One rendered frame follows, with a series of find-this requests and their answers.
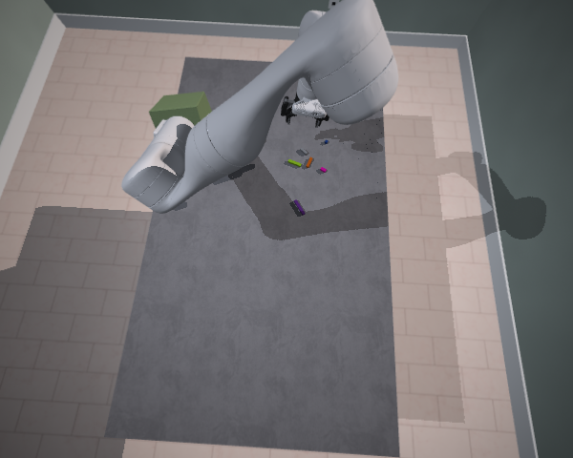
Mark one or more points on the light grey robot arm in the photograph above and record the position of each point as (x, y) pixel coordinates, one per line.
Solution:
(344, 59)

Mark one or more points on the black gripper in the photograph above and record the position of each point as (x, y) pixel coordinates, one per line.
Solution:
(288, 112)

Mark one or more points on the purple rod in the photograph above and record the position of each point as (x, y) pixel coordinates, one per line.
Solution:
(299, 207)

